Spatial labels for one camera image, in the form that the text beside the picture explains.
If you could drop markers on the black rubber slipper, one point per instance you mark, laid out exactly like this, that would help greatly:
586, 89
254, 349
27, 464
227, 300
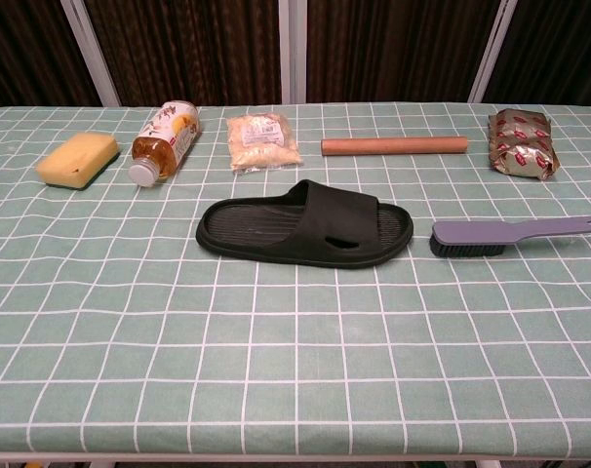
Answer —
325, 209

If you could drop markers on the clear bag of beige snacks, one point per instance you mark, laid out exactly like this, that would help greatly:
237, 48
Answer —
263, 146

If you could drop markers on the green checked tablecloth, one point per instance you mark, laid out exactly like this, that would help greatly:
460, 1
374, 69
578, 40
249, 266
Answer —
276, 341

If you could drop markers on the wooden rolling pin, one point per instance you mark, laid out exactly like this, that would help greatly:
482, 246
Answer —
393, 145

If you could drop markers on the amber tea bottle white cap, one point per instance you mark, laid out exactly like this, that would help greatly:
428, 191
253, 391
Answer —
164, 141

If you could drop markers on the dark brown pleated curtain panel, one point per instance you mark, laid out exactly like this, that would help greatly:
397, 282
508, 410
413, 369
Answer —
193, 49
22, 49
559, 49
398, 49

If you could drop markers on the yellow sponge with green pad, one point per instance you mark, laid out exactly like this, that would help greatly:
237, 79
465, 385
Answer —
76, 158

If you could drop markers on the gold foil snack package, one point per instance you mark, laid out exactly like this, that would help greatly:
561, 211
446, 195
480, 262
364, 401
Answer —
520, 146

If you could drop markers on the white screen frame post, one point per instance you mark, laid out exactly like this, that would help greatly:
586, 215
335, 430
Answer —
493, 49
293, 49
90, 49

